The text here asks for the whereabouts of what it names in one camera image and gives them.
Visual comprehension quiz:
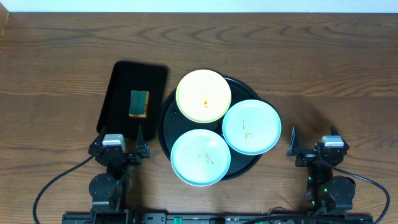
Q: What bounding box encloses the yellow plate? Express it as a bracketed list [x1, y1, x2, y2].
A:
[175, 69, 232, 123]

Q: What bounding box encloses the green and yellow sponge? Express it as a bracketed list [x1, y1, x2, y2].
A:
[129, 90, 149, 118]

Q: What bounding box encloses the black rectangular tray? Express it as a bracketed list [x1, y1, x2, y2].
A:
[96, 61, 169, 141]

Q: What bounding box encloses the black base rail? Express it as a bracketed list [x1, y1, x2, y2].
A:
[61, 213, 373, 224]

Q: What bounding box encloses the light blue plate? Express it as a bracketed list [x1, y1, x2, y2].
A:
[222, 100, 282, 156]
[170, 129, 231, 187]

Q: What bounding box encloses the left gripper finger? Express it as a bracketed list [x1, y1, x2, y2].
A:
[136, 125, 150, 158]
[93, 126, 106, 146]

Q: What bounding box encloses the light blue plate front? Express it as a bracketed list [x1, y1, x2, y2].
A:
[170, 129, 231, 187]

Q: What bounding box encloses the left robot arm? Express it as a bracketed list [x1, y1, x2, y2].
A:
[88, 126, 150, 224]

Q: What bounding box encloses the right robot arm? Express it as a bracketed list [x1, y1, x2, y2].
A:
[287, 126, 356, 216]

